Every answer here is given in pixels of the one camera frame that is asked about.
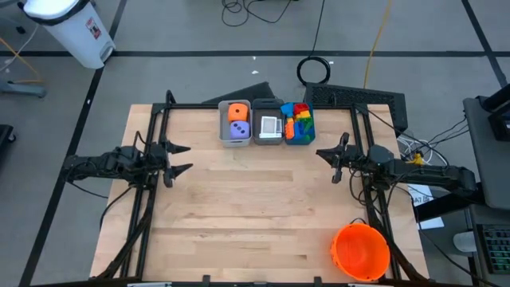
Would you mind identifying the black device on desk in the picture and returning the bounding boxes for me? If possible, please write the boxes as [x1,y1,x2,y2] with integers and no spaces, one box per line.
[482,83,510,143]

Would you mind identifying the coiled black floor cable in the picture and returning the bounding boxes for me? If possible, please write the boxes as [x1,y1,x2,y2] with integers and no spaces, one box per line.
[296,0,332,86]

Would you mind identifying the white paper label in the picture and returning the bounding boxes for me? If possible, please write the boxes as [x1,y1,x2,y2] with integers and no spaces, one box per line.
[406,182,435,207]

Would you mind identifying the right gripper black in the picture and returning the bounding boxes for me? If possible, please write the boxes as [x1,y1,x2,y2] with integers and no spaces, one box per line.
[316,132,372,185]

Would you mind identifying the black perforated panel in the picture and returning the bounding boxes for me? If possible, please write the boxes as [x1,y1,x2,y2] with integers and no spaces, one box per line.
[303,82,409,138]

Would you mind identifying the purple foam die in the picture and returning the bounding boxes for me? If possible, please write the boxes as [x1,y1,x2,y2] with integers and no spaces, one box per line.
[229,120,251,140]

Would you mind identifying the white trash can black rim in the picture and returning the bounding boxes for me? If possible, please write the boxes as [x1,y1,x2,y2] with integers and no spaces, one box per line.
[17,0,117,70]

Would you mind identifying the white cables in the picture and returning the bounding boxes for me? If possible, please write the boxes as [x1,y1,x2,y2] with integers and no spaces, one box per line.
[396,135,444,167]

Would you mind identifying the black floor object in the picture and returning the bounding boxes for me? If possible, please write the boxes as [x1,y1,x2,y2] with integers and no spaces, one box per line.
[0,124,17,160]

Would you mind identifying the black wedge panel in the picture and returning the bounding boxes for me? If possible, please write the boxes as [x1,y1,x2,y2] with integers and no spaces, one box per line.
[202,81,277,105]

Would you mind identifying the grey desk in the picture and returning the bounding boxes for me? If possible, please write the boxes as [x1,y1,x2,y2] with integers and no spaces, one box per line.
[462,95,510,211]

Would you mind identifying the playing card box black print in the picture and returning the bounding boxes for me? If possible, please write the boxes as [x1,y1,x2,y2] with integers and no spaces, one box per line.
[260,115,279,135]

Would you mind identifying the orange plastic bucket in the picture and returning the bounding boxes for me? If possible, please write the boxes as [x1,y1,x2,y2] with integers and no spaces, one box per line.
[330,218,392,282]

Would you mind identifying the white paper sheet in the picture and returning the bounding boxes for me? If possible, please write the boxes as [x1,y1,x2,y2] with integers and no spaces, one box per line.
[418,217,445,231]

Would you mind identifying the grey floor stand foot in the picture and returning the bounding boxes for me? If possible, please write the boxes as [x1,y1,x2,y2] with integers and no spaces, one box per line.
[0,81,48,99]

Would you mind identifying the grey computer mouse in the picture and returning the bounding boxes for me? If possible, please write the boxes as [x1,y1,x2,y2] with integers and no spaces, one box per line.
[453,230,478,254]

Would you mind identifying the black metal rig frame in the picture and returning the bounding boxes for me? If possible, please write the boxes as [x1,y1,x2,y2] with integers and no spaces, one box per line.
[93,89,430,287]

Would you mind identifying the yellow cable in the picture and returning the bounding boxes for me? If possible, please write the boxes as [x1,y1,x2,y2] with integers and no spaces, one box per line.
[363,0,394,89]

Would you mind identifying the black desk beam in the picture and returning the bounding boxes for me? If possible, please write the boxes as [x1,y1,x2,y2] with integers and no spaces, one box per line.
[414,182,485,222]

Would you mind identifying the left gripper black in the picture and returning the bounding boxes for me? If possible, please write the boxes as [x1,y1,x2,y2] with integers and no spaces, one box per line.
[131,140,194,189]

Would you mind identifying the dark grey plastic bin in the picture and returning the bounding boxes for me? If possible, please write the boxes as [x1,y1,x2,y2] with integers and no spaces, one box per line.
[251,98,285,146]

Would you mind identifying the black keyboard blue backlight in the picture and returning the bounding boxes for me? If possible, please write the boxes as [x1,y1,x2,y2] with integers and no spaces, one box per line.
[476,223,510,276]

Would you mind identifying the orange foam die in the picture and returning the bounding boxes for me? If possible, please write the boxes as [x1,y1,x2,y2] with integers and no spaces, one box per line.
[227,102,249,124]

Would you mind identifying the blue plastic bin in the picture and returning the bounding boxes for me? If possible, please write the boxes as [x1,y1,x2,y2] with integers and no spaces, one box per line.
[280,100,316,146]

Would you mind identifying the light grey plastic bin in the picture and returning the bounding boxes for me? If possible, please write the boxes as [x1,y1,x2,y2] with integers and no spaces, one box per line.
[218,98,253,147]

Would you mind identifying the tangled black floor cable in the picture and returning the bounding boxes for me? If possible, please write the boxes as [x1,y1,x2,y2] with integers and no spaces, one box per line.
[221,0,296,28]

